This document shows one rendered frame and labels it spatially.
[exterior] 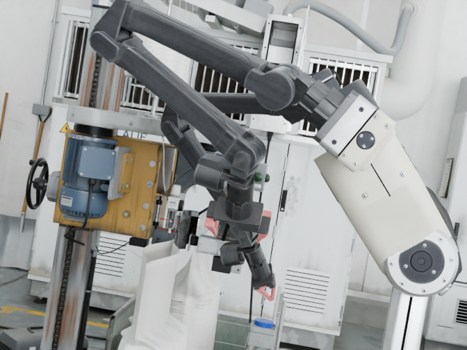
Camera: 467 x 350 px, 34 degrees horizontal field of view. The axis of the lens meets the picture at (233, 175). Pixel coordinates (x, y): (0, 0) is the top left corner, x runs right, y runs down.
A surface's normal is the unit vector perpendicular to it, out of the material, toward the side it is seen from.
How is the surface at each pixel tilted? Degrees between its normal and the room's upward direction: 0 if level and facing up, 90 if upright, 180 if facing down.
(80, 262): 90
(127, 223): 90
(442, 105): 90
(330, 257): 90
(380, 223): 115
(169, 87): 105
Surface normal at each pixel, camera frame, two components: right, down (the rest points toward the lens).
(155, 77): -0.32, 0.25
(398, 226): 0.16, 0.50
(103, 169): 0.33, 0.11
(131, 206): -0.09, 0.04
